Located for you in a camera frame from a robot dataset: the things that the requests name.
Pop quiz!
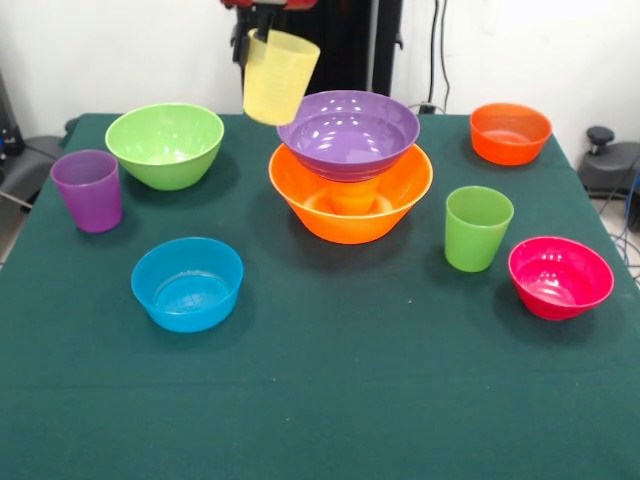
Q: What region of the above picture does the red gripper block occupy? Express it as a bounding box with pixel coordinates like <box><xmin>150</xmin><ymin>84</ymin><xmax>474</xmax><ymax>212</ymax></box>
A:
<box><xmin>219</xmin><ymin>0</ymin><xmax>321</xmax><ymax>67</ymax></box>

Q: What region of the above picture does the yellow cup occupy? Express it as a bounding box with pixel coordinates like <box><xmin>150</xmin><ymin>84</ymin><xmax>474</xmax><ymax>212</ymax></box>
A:
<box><xmin>242</xmin><ymin>27</ymin><xmax>322</xmax><ymax>127</ymax></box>

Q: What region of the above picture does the purple bowl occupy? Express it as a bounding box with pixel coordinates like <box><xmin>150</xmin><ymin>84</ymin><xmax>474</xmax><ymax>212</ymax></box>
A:
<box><xmin>275</xmin><ymin>89</ymin><xmax>421</xmax><ymax>184</ymax></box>

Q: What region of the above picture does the orange cup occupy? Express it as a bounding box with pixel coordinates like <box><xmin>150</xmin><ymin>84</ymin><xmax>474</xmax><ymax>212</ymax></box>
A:
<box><xmin>328</xmin><ymin>177</ymin><xmax>381</xmax><ymax>216</ymax></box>

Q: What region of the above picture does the large yellow-orange bowl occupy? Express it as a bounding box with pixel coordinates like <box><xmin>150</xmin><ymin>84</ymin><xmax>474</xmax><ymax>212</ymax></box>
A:
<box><xmin>267</xmin><ymin>142</ymin><xmax>435</xmax><ymax>246</ymax></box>

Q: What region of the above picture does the green bowl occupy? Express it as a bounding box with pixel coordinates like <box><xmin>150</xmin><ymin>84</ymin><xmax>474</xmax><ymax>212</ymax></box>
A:
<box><xmin>104</xmin><ymin>102</ymin><xmax>225</xmax><ymax>192</ymax></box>

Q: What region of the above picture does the purple cup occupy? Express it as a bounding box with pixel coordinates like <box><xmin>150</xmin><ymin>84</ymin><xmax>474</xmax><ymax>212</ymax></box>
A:
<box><xmin>50</xmin><ymin>149</ymin><xmax>124</xmax><ymax>235</ymax></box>

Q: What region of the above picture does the dark grey stand base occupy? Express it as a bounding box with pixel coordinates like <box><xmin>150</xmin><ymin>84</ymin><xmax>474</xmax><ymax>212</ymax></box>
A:
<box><xmin>0</xmin><ymin>133</ymin><xmax>69</xmax><ymax>211</ymax></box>
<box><xmin>578</xmin><ymin>125</ymin><xmax>640</xmax><ymax>200</ymax></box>

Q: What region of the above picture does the black electronic device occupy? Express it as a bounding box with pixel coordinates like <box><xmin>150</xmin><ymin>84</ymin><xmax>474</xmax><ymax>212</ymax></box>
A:
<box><xmin>0</xmin><ymin>69</ymin><xmax>25</xmax><ymax>169</ymax></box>

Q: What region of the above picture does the blue bowl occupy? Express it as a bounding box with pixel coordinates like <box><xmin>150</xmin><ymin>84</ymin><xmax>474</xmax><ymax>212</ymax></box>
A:
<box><xmin>130</xmin><ymin>237</ymin><xmax>245</xmax><ymax>334</ymax></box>

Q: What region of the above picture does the red-orange bowl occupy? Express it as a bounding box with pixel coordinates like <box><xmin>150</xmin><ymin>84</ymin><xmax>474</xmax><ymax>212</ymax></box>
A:
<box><xmin>469</xmin><ymin>102</ymin><xmax>554</xmax><ymax>167</ymax></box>

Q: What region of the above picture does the green cup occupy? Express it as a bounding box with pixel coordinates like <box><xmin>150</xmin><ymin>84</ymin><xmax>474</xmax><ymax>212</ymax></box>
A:
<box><xmin>444</xmin><ymin>185</ymin><xmax>516</xmax><ymax>274</ymax></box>

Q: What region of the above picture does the pink bowl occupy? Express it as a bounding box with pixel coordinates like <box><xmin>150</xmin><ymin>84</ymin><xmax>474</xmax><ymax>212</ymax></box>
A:
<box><xmin>508</xmin><ymin>236</ymin><xmax>616</xmax><ymax>322</ymax></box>

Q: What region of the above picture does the dark green tablecloth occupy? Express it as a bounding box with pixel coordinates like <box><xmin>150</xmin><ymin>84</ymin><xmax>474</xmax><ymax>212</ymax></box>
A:
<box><xmin>0</xmin><ymin>112</ymin><xmax>640</xmax><ymax>480</ymax></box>

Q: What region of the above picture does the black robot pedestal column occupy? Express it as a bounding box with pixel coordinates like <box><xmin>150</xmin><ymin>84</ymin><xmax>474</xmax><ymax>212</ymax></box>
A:
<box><xmin>230</xmin><ymin>0</ymin><xmax>404</xmax><ymax>115</ymax></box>

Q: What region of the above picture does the black hanging cable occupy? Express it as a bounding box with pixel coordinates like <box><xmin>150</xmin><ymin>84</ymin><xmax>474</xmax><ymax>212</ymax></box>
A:
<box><xmin>428</xmin><ymin>0</ymin><xmax>454</xmax><ymax>114</ymax></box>

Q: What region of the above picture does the blue cable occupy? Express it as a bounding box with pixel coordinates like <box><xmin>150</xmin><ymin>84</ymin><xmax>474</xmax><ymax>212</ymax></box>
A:
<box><xmin>612</xmin><ymin>167</ymin><xmax>640</xmax><ymax>281</ymax></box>

